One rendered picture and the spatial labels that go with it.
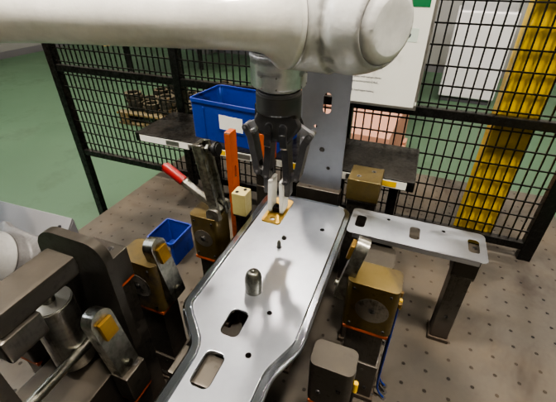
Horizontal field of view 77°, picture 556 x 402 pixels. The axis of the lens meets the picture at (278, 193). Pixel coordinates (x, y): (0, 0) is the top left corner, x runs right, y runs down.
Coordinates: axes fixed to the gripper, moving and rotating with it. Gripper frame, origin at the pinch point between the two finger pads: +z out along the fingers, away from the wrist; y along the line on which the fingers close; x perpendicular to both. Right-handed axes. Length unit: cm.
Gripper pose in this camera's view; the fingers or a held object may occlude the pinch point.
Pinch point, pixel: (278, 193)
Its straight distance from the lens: 67.7
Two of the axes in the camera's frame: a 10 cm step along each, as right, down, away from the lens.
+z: -0.1, 8.4, 5.5
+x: 3.7, -5.1, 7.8
